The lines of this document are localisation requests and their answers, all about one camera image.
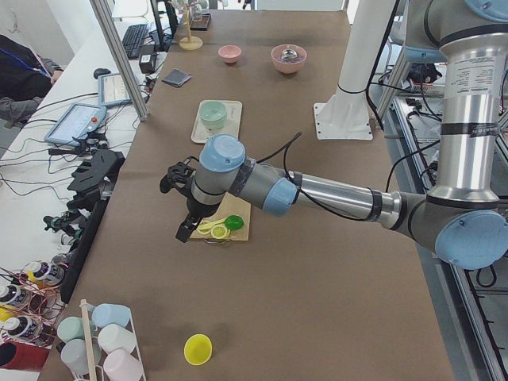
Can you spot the wooden stand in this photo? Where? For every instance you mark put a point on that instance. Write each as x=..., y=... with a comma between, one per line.
x=189, y=42

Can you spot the lemon slice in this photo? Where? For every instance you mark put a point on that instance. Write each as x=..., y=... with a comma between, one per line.
x=219, y=232

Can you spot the seated person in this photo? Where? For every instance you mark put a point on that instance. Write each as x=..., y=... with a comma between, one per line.
x=26, y=78

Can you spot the large pink ice bowl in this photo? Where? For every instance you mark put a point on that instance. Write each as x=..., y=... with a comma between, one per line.
x=288, y=68

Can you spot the pastel cup rack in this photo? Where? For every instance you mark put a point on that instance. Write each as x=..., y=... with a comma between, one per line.
x=101, y=344

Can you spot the bamboo cutting board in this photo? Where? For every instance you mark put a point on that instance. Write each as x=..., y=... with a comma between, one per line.
x=230, y=205

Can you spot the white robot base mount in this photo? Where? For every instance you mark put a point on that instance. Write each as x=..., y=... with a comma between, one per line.
x=345, y=116

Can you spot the blue teach pendant tablet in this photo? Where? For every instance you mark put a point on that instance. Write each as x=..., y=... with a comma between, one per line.
x=76, y=123

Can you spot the small pink bowl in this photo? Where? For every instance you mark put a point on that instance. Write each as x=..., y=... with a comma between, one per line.
x=229, y=54

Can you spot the green bowl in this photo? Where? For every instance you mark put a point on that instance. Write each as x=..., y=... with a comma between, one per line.
x=212, y=114

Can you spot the black tool holder rack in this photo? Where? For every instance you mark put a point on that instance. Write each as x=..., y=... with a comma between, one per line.
x=85, y=211

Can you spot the cream rabbit tray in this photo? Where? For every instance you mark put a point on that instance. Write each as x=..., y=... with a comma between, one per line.
x=200, y=133

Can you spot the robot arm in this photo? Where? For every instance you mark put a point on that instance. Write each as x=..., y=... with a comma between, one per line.
x=458, y=218

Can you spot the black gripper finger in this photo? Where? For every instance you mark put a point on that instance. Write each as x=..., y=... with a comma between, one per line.
x=186, y=228

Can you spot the aluminium frame post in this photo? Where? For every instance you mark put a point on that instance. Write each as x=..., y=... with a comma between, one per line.
x=103, y=16

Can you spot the metal ice scoop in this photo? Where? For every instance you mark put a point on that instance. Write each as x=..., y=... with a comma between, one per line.
x=289, y=55

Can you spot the green lime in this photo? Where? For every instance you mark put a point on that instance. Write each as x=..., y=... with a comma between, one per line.
x=234, y=222

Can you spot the yellow plastic cup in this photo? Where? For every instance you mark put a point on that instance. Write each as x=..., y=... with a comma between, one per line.
x=198, y=349

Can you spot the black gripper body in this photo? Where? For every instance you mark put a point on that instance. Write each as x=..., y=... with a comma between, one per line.
x=195, y=208

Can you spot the yellow plastic knife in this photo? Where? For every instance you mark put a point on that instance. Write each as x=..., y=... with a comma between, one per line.
x=205, y=226

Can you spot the black keyboard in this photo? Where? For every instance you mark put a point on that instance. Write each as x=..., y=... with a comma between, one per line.
x=133, y=40

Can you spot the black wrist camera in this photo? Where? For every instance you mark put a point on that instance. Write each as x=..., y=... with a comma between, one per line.
x=179, y=176

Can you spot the grey purple folded cloth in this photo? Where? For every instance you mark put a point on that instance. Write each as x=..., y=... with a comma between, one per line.
x=176, y=78

